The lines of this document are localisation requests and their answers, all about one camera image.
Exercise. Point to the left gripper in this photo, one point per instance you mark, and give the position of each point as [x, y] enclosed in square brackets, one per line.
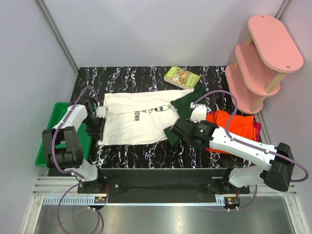
[97, 133]

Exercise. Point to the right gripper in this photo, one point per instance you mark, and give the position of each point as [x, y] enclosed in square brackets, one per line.
[189, 121]

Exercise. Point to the white and green t-shirt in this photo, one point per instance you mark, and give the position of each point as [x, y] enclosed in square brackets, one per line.
[146, 118]

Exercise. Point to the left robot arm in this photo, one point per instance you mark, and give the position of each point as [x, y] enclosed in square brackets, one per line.
[62, 147]

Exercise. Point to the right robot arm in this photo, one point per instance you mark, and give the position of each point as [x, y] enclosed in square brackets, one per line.
[272, 165]

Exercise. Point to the green plastic tray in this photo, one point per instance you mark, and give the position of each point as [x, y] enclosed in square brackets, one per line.
[58, 112]

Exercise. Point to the orange folded t-shirt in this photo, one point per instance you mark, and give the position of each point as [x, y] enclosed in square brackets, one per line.
[239, 126]

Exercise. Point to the green paperback book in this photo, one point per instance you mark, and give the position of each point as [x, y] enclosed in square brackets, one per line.
[181, 78]

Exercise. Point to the pink three-tier shelf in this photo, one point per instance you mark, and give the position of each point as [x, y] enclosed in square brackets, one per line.
[262, 61]

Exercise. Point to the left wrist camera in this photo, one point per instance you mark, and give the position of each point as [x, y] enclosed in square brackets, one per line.
[101, 111]

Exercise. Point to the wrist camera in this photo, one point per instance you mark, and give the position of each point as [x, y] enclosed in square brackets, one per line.
[101, 111]
[199, 112]

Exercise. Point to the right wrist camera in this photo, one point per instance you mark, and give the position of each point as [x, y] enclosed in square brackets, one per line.
[199, 112]

